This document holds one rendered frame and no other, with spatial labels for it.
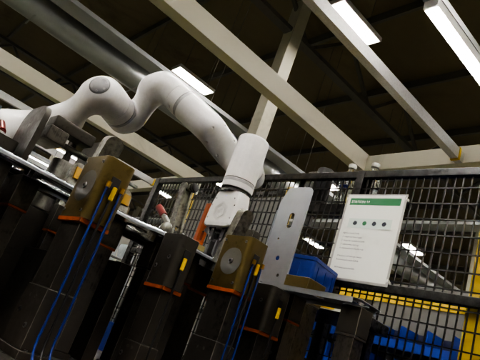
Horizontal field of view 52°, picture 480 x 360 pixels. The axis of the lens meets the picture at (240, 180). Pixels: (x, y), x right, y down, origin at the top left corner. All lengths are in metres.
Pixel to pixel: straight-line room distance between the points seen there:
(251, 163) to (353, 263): 0.57
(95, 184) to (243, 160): 0.50
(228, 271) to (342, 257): 0.70
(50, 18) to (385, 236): 12.15
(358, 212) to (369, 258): 0.18
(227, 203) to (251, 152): 0.15
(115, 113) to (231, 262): 0.62
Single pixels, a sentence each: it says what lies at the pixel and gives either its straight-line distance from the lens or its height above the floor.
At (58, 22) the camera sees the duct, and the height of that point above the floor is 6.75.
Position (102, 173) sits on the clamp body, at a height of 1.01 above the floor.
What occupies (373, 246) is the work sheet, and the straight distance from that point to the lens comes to 1.64.
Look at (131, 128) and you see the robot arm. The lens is 1.54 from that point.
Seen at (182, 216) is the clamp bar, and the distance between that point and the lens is 1.41.
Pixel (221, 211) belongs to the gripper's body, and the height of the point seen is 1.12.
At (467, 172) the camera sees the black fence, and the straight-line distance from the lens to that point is 1.63.
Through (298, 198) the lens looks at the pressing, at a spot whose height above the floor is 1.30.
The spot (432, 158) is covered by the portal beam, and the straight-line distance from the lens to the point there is 5.55.
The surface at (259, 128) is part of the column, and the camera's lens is 9.82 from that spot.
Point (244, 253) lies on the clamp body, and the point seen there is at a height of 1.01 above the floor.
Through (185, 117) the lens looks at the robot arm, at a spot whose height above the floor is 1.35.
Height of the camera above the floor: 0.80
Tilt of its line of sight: 19 degrees up
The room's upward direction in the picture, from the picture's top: 20 degrees clockwise
